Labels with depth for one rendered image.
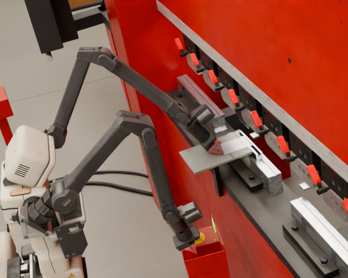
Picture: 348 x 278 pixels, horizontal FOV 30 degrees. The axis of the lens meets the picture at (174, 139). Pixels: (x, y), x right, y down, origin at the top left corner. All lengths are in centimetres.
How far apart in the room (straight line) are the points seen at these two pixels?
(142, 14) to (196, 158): 92
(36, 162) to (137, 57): 121
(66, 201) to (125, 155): 246
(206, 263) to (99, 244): 151
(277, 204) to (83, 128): 278
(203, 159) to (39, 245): 75
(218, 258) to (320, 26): 113
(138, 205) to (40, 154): 190
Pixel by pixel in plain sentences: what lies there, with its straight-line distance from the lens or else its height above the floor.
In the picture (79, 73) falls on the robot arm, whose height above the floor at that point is 148.
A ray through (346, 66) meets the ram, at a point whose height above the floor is 173.
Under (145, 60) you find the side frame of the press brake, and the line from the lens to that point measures 342.
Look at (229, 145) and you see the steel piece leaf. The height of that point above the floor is 100.
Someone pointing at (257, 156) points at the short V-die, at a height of 99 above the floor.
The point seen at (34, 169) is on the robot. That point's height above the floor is 130.
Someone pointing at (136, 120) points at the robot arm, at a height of 147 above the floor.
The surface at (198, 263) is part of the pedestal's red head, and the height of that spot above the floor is 78.
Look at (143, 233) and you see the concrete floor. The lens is 398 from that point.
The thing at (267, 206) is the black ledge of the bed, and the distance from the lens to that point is 263.
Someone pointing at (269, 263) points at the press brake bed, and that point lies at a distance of 261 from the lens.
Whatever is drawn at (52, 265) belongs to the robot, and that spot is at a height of 86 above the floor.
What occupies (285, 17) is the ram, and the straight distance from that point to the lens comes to 197.
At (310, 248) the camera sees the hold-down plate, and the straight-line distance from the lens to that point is 239.
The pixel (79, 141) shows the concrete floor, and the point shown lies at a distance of 501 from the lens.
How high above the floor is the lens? 255
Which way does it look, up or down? 33 degrees down
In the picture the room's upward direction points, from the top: 12 degrees counter-clockwise
